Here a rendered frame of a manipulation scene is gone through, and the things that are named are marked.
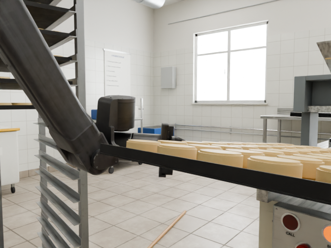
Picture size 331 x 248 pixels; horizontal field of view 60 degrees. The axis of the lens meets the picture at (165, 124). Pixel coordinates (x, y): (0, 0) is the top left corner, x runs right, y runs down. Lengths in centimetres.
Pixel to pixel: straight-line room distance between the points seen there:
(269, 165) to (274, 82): 457
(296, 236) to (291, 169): 43
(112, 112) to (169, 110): 535
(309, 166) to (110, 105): 33
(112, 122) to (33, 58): 18
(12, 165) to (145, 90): 315
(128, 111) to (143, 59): 543
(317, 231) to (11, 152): 339
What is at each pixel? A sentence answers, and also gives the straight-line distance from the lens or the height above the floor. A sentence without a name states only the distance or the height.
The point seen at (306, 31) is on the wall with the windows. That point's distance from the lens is 482.
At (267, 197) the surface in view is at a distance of 70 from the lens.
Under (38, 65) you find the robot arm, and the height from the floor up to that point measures 111.
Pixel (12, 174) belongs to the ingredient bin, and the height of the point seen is 24.
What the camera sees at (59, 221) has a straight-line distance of 152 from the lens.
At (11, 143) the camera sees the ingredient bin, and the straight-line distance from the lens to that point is 370.
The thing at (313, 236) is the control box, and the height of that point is 80.
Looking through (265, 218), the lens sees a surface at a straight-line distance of 75.
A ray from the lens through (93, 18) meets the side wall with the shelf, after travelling 528.
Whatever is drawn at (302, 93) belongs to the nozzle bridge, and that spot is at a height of 110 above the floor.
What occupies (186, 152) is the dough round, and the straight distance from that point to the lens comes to 34.
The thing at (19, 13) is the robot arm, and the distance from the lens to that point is 42.
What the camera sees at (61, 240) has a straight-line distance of 153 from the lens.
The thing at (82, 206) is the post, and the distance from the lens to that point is 122.
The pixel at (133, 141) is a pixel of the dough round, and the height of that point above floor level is 101.
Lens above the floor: 106
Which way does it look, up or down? 4 degrees down
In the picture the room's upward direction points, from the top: straight up
